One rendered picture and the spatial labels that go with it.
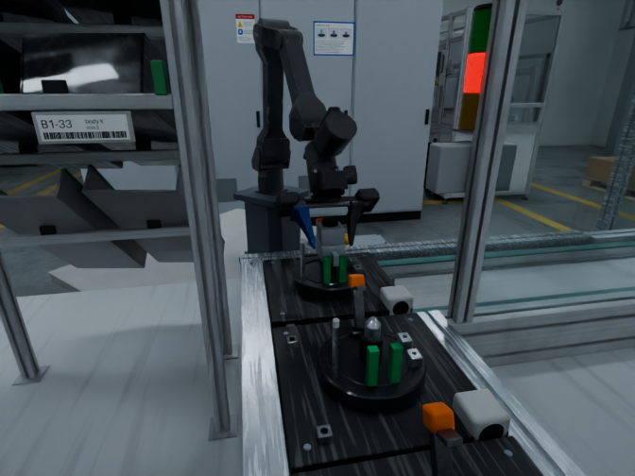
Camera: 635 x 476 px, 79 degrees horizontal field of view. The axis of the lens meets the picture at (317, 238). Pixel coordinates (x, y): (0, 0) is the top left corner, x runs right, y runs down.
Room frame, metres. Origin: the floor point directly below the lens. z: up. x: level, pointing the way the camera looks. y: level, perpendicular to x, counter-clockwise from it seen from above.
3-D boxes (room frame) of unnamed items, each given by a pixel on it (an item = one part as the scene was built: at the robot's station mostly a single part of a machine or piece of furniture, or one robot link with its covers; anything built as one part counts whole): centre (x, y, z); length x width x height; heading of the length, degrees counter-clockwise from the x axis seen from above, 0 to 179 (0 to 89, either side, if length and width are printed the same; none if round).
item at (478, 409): (0.41, -0.07, 1.01); 0.24 x 0.24 x 0.13; 11
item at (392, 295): (0.58, -0.14, 0.97); 0.05 x 0.05 x 0.04; 11
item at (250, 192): (0.99, 0.12, 0.96); 0.15 x 0.15 x 0.20; 56
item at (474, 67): (0.58, -0.23, 1.33); 0.05 x 0.05 x 0.05
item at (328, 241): (0.65, -0.02, 1.06); 0.08 x 0.04 x 0.07; 11
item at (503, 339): (0.69, -0.32, 0.91); 0.84 x 0.28 x 0.10; 101
